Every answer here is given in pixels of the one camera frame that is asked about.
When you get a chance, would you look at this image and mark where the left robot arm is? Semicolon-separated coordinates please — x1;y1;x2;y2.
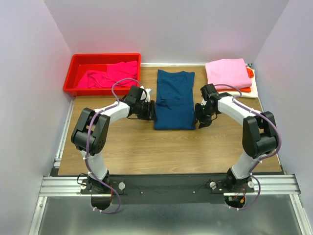
71;86;157;192

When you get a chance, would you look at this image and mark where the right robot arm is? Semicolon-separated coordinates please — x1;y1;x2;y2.
193;84;281;191

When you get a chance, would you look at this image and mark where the red plastic bin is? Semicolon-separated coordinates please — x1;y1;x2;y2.
63;53;141;96

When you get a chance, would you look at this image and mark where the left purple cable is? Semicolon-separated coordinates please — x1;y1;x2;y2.
84;78;142;214

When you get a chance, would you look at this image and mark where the aluminium rail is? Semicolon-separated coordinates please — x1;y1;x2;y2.
39;175;301;197

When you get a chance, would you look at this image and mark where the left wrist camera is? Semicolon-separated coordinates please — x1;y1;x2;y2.
144;88;153;102

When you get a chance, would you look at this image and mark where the folded cream t shirt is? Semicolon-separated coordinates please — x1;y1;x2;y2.
241;67;258;98

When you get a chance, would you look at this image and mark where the magenta t shirt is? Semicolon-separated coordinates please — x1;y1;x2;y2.
76;61;138;89

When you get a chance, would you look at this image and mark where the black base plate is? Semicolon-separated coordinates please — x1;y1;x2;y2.
76;173;255;211

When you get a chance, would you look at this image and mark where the folded orange t shirt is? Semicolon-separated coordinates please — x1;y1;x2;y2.
218;66;257;94

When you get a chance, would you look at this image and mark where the dark blue t shirt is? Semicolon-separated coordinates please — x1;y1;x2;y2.
154;70;195;130

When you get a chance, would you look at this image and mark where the folded pink t shirt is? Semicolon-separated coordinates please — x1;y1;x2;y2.
205;58;252;90

